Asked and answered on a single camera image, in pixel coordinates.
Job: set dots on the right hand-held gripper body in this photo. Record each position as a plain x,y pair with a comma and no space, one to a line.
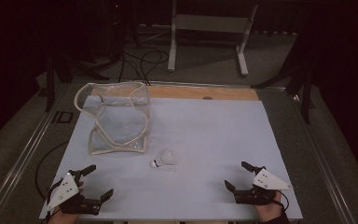
268,182

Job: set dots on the white shuttlecock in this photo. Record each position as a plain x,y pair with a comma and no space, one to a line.
165,158

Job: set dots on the black tripod stand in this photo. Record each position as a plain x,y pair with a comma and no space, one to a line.
306,99

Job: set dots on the aluminium rail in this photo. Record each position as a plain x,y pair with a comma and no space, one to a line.
199,84
324,165
22,156

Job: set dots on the person's left hand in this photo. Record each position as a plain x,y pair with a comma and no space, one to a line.
66,218

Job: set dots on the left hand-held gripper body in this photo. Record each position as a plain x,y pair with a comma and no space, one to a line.
64,189

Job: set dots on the white metal stand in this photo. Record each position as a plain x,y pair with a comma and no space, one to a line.
211,23

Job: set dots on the clear bag with beige trim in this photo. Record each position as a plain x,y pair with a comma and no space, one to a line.
118,124

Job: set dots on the person's right hand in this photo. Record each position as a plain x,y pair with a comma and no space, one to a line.
268,211

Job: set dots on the light blue table mat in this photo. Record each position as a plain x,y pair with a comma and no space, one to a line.
214,140

